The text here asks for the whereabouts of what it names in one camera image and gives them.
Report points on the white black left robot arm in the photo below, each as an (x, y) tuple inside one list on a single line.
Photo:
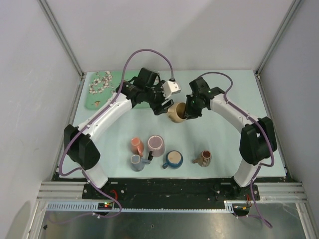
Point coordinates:
[(80, 141)]

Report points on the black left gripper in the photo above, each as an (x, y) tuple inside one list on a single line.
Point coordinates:
[(157, 108)]

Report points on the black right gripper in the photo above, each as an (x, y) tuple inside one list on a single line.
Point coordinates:
[(189, 113)]

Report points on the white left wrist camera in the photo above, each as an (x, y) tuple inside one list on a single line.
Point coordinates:
[(170, 88)]

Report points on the dark blue mug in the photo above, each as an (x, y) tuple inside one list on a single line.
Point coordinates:
[(173, 159)]

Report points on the brown striped mug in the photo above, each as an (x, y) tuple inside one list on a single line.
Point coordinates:
[(204, 159)]

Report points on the left aluminium frame post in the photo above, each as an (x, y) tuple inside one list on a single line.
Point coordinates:
[(60, 36)]

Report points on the beige round mug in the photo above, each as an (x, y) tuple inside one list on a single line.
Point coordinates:
[(176, 113)]

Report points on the lilac mug black handle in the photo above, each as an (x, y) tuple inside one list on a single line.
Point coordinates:
[(156, 146)]

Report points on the salmon pink mug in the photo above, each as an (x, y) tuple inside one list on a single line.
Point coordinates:
[(137, 147)]

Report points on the grey blue small mug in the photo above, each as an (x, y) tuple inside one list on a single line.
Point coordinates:
[(138, 163)]

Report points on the aluminium frame post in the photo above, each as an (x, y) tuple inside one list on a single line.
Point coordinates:
[(60, 36), (284, 25)]

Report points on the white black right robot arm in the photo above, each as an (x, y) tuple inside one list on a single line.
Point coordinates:
[(257, 136)]

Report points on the grey slotted cable duct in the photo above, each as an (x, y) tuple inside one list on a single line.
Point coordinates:
[(104, 207)]

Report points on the right aluminium frame post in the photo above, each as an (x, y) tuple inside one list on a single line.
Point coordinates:
[(284, 25)]

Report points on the green floral placemat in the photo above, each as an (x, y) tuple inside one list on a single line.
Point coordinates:
[(101, 87)]

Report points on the aluminium front rail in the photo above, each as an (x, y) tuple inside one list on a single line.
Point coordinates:
[(286, 192)]

